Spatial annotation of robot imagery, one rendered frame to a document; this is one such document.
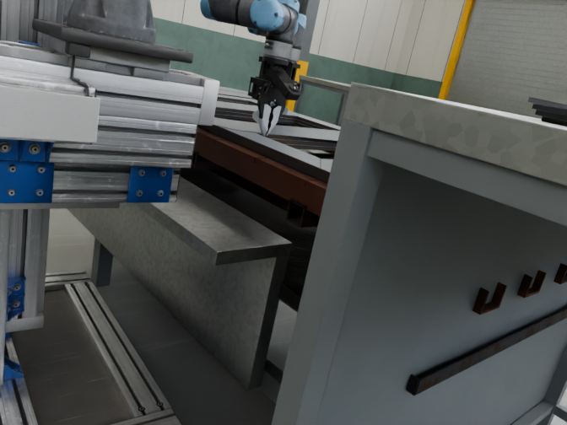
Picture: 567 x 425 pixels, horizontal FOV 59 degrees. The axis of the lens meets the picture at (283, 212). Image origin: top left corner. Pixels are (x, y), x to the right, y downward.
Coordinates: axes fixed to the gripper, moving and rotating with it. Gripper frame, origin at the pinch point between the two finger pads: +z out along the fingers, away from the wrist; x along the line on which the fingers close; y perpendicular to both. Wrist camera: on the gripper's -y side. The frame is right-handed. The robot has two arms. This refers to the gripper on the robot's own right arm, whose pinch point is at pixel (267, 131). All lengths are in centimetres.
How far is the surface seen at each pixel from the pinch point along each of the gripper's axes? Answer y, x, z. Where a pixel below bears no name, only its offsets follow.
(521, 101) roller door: 315, -852, -38
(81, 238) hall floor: 129, -1, 85
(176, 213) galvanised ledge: -13.8, 33.5, 17.9
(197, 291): -8.2, 20.3, 42.8
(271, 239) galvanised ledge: -31.9, 19.9, 18.0
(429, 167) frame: -83, 49, -13
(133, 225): 32, 20, 40
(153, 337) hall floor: 34, 6, 86
